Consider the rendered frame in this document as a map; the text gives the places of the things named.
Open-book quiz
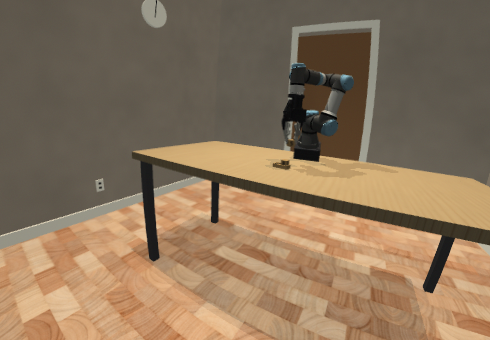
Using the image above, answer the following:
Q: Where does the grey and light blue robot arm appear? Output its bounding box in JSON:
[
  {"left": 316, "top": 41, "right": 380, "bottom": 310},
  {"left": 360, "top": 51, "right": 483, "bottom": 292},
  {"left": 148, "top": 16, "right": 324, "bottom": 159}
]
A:
[{"left": 289, "top": 63, "right": 354, "bottom": 149}]

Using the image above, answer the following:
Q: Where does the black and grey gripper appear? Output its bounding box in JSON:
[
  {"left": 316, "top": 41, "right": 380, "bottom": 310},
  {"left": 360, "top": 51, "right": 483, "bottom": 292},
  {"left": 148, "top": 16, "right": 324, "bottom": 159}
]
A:
[{"left": 282, "top": 94, "right": 307, "bottom": 144}]

